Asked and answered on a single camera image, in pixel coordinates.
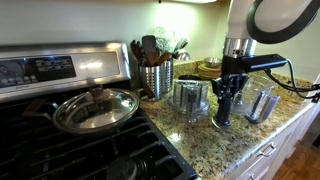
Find perforated steel utensil holder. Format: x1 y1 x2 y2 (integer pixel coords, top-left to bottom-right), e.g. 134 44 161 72
139 58 173 101

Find wooden spatula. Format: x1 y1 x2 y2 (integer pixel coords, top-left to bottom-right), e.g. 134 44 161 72
142 35 160 66

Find stainless steel gas stove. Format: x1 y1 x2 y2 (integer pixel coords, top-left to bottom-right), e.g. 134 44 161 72
0 42 198 180

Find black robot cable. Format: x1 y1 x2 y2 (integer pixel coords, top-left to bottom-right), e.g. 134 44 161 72
264 59 320 100

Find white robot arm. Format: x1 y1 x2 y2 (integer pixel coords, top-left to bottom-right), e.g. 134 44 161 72
212 0 320 99

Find steel pan with lid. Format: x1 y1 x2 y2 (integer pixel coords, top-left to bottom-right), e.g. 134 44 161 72
22 85 140 136

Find stacked wooden boards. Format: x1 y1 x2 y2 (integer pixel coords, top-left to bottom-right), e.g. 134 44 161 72
197 64 221 79

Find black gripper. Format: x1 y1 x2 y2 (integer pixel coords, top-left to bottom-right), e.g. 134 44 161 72
211 73 249 97

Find small steel bowl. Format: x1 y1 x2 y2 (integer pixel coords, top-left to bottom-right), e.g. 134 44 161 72
204 57 222 68

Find small black skillet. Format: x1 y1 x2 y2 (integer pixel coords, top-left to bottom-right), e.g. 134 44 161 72
178 75 201 81

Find wooden drawer with handle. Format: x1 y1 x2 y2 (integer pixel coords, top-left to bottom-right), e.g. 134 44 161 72
226 118 300 180

